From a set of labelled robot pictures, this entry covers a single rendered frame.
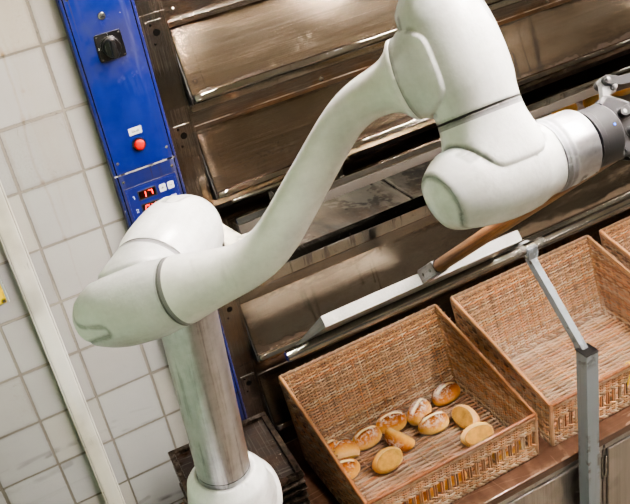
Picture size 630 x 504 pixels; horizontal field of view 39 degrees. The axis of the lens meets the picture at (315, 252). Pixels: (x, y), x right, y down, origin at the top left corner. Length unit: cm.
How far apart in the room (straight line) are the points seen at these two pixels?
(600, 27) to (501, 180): 188
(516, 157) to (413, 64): 15
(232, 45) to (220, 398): 98
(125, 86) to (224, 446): 90
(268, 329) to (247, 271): 138
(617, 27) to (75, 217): 168
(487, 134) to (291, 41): 131
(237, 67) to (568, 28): 105
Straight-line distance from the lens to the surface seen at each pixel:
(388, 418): 272
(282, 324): 256
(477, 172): 100
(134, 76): 212
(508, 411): 267
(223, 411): 157
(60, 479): 259
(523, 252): 241
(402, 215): 261
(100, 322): 128
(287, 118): 235
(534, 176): 104
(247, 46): 224
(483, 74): 102
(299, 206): 113
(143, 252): 130
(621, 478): 290
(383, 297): 206
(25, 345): 234
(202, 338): 147
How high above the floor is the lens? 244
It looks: 30 degrees down
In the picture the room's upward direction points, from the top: 11 degrees counter-clockwise
